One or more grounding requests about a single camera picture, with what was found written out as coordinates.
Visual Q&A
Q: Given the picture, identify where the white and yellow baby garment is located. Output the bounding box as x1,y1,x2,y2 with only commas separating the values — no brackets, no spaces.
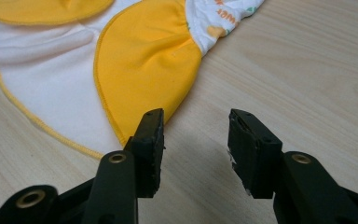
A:
0,0,266,161

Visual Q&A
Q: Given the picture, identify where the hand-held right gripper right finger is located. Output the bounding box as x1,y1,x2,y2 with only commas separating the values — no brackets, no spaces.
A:
227,108,358,224

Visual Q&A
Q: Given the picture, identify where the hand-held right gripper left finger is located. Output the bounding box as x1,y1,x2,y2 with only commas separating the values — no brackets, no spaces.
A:
81,107,166,224

